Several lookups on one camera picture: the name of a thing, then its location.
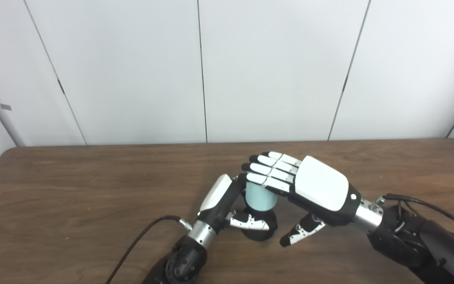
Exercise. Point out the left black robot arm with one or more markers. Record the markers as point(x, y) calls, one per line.
point(183, 260)

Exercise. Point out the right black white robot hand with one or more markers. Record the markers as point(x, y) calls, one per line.
point(321, 185)

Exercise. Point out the black wall panel hinge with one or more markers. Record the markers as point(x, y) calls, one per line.
point(60, 87)
point(345, 84)

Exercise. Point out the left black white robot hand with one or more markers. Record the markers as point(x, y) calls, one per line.
point(221, 205)

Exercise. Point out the small grey wall tag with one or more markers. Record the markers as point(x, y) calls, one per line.
point(5, 107)

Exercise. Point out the black flared nozzle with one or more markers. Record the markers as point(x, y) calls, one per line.
point(258, 235)

